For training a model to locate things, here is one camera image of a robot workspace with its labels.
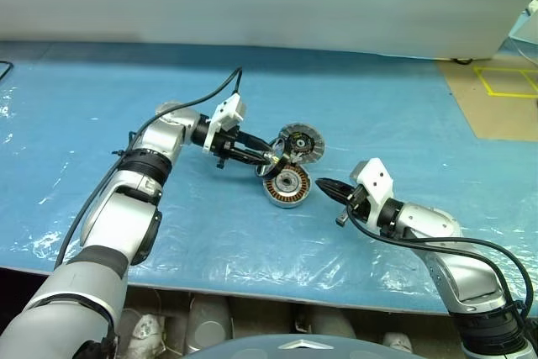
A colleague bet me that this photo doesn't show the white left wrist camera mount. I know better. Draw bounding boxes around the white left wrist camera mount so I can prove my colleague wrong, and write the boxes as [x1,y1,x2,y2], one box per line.
[201,93,248,154]

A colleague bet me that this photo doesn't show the black rotor ring silver spokes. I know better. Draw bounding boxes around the black rotor ring silver spokes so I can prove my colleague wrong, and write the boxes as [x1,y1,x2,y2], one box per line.
[255,136,295,180]

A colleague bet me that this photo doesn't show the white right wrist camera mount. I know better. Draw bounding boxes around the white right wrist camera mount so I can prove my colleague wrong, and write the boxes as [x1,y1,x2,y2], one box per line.
[350,157,394,225]

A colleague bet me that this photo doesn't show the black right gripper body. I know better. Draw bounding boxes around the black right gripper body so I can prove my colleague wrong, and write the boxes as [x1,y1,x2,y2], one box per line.
[336,183,373,228]

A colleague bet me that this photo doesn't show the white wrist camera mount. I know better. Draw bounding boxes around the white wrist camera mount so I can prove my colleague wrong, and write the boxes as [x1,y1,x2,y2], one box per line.
[350,157,394,225]
[201,93,248,154]

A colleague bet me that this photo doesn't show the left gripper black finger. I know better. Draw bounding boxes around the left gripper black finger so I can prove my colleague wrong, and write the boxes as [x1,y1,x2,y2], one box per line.
[230,150,272,165]
[240,131,275,151]

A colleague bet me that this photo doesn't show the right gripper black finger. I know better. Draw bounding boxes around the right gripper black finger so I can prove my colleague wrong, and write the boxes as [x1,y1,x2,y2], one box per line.
[320,187,349,206]
[314,177,355,197]

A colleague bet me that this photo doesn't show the silver stator housing copper windings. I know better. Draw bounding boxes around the silver stator housing copper windings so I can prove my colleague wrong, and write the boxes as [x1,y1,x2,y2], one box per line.
[262,165,313,209]

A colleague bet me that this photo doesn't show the grey rounded dome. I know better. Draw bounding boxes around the grey rounded dome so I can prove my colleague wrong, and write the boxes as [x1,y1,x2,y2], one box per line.
[184,333,371,359]

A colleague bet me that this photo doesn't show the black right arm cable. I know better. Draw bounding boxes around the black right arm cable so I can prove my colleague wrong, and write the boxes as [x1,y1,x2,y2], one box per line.
[345,203,535,326]

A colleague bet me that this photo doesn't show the white crumpled bag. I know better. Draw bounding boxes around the white crumpled bag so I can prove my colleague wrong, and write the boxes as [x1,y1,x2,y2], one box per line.
[130,312,166,354]
[382,332,415,354]

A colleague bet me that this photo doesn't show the clear plastic wrap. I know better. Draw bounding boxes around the clear plastic wrap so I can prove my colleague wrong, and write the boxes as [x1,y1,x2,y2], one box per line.
[504,0,538,61]

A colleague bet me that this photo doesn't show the grey rounded container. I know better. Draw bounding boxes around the grey rounded container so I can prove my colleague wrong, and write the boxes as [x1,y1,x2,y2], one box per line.
[187,295,233,354]
[293,306,358,339]

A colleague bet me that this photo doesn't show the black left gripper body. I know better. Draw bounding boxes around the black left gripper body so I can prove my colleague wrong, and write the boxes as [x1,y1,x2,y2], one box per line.
[209,127,250,169]

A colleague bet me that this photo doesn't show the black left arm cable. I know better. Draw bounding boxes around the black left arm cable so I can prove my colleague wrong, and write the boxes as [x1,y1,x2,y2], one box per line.
[53,66,245,271]

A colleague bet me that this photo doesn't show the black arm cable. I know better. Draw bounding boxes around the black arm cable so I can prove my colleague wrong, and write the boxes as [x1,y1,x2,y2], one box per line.
[345,203,535,326]
[53,66,245,271]

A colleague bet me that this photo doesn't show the silver motor rotor disc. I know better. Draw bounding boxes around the silver motor rotor disc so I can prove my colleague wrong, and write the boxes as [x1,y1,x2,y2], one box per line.
[277,122,326,164]

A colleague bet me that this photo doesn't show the brown cardboard sheet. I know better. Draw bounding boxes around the brown cardboard sheet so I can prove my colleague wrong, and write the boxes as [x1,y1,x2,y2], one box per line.
[435,58,538,141]

